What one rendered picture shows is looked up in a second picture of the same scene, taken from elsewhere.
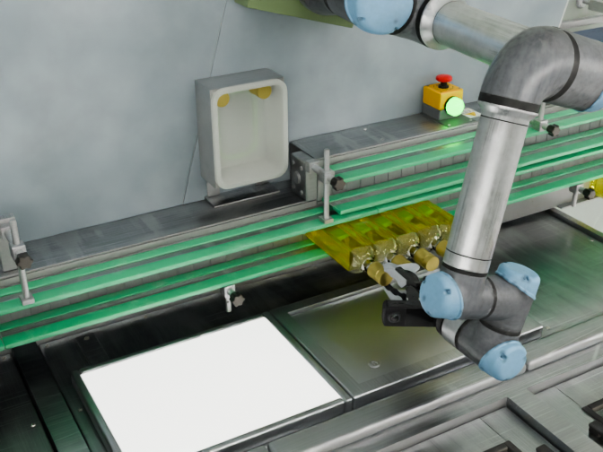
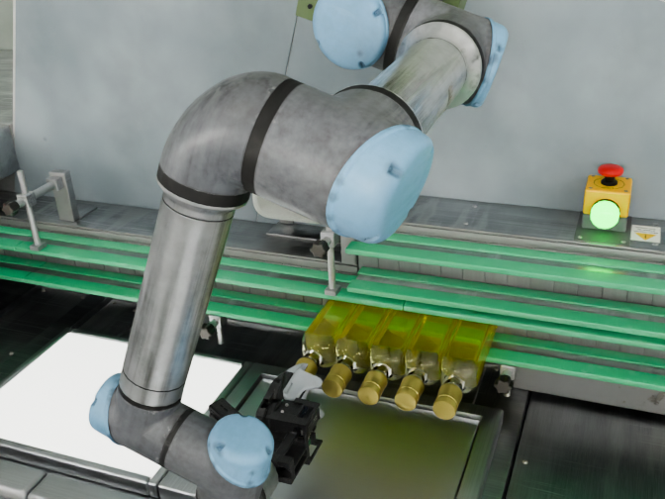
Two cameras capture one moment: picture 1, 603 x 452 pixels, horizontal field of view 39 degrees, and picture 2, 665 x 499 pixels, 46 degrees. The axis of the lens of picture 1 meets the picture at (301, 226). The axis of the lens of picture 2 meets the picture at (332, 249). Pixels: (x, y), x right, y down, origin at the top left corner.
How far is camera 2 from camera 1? 1.35 m
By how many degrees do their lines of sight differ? 46
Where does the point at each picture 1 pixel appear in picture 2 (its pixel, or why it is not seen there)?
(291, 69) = not seen: hidden behind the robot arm
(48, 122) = (130, 99)
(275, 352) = (190, 400)
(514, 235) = not seen: outside the picture
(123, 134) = not seen: hidden behind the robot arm
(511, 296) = (195, 459)
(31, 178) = (118, 149)
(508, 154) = (162, 250)
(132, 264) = (140, 253)
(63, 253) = (111, 223)
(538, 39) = (217, 89)
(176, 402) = (67, 392)
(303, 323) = (258, 391)
